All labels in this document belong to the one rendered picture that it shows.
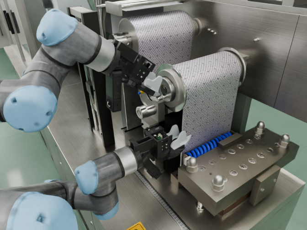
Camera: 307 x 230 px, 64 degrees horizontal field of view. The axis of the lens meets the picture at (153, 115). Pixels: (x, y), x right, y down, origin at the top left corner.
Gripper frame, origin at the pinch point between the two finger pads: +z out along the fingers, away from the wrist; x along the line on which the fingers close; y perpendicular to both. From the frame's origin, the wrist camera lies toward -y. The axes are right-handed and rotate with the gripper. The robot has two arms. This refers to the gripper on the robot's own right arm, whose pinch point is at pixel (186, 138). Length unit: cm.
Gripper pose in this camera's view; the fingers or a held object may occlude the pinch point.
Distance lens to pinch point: 80.0
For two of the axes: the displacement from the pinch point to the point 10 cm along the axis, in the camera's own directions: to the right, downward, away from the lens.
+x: -5.6, -4.3, 7.0
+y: -0.2, -8.4, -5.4
